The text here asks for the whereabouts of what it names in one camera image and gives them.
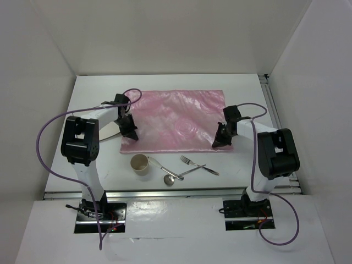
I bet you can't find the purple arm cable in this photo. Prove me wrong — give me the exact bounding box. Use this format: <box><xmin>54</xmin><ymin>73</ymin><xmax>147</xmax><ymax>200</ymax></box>
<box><xmin>36</xmin><ymin>87</ymin><xmax>143</xmax><ymax>250</ymax></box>
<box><xmin>238</xmin><ymin>102</ymin><xmax>300</xmax><ymax>246</ymax></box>

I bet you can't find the white square plate, black rim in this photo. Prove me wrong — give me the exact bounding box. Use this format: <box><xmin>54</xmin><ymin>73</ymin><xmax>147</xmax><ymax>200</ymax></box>
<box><xmin>99</xmin><ymin>122</ymin><xmax>121</xmax><ymax>142</ymax></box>

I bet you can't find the beige paper cup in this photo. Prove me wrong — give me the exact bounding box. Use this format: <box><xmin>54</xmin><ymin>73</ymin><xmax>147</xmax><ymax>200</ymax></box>
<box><xmin>130</xmin><ymin>154</ymin><xmax>149</xmax><ymax>176</ymax></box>

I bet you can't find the silver spoon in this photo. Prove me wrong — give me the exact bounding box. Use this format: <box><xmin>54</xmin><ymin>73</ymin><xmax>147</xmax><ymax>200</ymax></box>
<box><xmin>162</xmin><ymin>165</ymin><xmax>205</xmax><ymax>186</ymax></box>

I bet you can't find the silver table knife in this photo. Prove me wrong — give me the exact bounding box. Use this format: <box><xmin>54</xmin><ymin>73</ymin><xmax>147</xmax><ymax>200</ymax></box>
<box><xmin>147</xmin><ymin>156</ymin><xmax>184</xmax><ymax>180</ymax></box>

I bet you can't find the aluminium right side rail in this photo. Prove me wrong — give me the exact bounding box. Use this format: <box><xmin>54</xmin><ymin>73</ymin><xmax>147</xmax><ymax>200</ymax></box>
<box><xmin>255</xmin><ymin>74</ymin><xmax>302</xmax><ymax>194</ymax></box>

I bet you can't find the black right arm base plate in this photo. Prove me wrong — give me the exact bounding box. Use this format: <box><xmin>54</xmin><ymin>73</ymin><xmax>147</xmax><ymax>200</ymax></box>
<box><xmin>218</xmin><ymin>200</ymin><xmax>275</xmax><ymax>231</ymax></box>

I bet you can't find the silver fork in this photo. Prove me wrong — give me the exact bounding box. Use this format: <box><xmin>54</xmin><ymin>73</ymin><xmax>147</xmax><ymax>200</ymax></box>
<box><xmin>180</xmin><ymin>155</ymin><xmax>219</xmax><ymax>176</ymax></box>

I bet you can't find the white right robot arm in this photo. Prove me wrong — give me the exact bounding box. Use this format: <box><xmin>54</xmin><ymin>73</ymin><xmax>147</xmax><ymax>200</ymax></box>
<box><xmin>212</xmin><ymin>105</ymin><xmax>300</xmax><ymax>216</ymax></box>

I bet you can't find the pink rose satin cloth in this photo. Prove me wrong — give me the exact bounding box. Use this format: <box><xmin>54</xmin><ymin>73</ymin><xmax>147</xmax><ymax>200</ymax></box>
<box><xmin>120</xmin><ymin>90</ymin><xmax>233</xmax><ymax>154</ymax></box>

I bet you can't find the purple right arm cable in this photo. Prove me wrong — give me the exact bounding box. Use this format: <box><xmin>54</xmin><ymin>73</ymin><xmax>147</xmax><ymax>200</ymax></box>
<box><xmin>238</xmin><ymin>102</ymin><xmax>300</xmax><ymax>246</ymax></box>

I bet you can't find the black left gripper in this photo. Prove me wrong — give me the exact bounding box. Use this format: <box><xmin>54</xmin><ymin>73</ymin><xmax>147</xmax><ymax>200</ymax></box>
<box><xmin>113</xmin><ymin>113</ymin><xmax>137</xmax><ymax>140</ymax></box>

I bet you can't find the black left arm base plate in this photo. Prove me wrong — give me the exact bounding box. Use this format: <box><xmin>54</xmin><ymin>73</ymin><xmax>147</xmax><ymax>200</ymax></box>
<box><xmin>70</xmin><ymin>202</ymin><xmax>127</xmax><ymax>234</ymax></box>

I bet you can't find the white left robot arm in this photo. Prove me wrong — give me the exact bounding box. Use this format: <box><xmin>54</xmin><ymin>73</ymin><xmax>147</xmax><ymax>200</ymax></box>
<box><xmin>60</xmin><ymin>93</ymin><xmax>139</xmax><ymax>219</ymax></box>

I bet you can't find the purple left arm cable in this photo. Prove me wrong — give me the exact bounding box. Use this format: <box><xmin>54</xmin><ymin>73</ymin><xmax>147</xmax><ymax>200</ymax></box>
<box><xmin>36</xmin><ymin>87</ymin><xmax>143</xmax><ymax>250</ymax></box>

